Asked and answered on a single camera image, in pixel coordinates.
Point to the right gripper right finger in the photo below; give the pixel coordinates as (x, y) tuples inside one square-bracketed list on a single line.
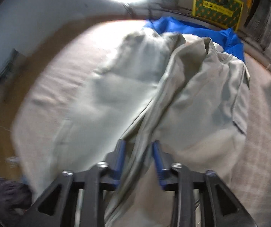
[(163, 162)]

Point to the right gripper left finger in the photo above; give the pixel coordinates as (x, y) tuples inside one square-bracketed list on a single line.
[(115, 160)]

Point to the white and blue jacket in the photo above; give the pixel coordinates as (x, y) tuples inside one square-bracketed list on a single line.
[(149, 94)]

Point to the checkered bed sheet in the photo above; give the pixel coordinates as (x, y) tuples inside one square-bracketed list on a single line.
[(256, 146)]

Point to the yellow patterned box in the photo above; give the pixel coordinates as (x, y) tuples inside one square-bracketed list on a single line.
[(222, 13)]

